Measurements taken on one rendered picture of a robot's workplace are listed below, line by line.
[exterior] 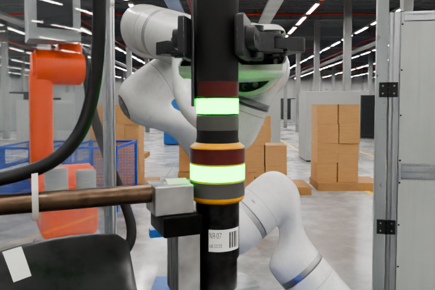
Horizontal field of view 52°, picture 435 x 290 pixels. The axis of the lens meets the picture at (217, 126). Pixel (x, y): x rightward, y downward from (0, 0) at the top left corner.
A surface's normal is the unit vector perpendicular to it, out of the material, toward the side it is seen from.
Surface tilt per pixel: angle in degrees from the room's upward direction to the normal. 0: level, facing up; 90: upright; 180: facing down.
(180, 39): 90
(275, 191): 64
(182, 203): 90
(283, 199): 78
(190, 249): 90
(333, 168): 90
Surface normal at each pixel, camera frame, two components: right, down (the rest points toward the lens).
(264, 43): 0.54, 0.04
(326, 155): 0.01, 0.05
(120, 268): 0.47, -0.73
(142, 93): 0.22, -0.04
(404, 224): -0.21, 0.05
